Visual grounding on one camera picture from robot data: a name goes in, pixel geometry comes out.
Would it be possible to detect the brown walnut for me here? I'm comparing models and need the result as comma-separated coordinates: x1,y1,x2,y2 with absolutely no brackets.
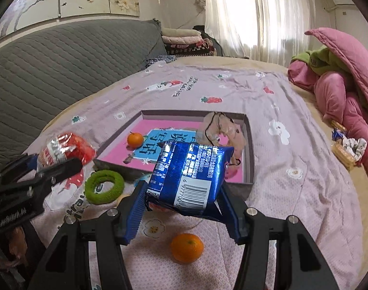
115,194,130,207

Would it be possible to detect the white sheer curtain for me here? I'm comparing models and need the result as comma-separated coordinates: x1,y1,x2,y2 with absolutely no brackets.
205,0,316,66

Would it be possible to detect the pink quilted comforter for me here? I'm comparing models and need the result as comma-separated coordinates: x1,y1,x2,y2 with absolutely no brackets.
287,28,368,175

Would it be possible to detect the stack of folded blankets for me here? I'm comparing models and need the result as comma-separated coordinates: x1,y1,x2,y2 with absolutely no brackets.
161,28,217,57

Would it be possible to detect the grey quilted headboard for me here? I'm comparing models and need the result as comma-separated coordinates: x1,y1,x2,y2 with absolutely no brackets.
0,19,166,164

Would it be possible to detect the green garment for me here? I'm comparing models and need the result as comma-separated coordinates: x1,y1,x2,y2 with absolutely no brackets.
291,46,351,75

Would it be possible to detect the person's left hand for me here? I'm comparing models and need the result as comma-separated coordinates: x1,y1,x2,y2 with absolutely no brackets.
0,226,28,270

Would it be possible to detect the white patterned scrunchie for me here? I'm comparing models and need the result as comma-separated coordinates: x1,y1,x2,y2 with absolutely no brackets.
342,137,368,162

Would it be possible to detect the pink blue book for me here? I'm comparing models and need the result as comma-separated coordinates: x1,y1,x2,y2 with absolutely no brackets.
104,118,244,183

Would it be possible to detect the orange tangerine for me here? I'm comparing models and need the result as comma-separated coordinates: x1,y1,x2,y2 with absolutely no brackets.
169,233,204,264
127,132,144,149

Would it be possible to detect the blue candy wrapper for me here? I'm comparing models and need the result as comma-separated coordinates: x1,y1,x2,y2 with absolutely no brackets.
331,128,346,144

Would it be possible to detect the yellow biscuit packet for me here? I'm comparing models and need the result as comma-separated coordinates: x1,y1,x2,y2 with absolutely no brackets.
331,143,356,171

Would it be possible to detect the red white snack bowl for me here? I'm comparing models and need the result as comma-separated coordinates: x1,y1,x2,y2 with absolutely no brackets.
37,132,96,170

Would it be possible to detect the green fuzzy ring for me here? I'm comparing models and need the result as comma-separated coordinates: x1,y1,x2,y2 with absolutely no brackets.
84,169,125,205

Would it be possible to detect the dark shallow box tray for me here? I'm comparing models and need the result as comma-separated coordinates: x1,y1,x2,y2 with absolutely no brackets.
93,109,255,185

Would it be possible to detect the blue snack packet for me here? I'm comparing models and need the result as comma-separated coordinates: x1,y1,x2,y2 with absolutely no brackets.
147,141,234,221

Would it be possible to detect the red blue snack bowl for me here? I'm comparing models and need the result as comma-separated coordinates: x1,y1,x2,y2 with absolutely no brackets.
133,179,149,188

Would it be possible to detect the beige mesh drawstring bag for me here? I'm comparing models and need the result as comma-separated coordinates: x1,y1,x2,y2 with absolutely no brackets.
196,112,247,179

